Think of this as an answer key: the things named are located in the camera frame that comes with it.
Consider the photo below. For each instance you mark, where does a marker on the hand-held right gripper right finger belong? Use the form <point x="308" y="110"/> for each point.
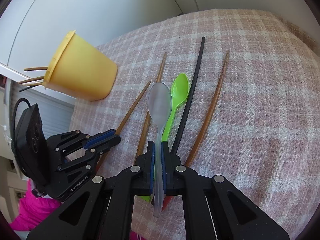
<point x="164" y="175"/>

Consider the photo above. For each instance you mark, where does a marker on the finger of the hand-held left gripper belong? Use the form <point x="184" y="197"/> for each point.
<point x="100" y="137"/>
<point x="110" y="142"/>

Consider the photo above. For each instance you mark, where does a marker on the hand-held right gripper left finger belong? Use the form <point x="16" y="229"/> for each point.
<point x="151" y="175"/>

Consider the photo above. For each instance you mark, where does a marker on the clear plastic spoon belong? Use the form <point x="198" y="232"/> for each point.
<point x="160" y="102"/>

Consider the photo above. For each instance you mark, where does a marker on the yellow plastic container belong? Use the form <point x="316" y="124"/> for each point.
<point x="82" y="75"/>

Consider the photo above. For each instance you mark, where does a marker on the green plastic spoon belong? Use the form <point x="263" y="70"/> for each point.
<point x="180" y="90"/>

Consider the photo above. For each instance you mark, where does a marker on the pink garment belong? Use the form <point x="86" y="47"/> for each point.
<point x="32" y="212"/>

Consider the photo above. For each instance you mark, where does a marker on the pink checked tablecloth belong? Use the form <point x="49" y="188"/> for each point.
<point x="250" y="105"/>

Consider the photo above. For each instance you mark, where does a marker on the white cabinet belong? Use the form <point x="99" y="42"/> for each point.
<point x="100" y="17"/>

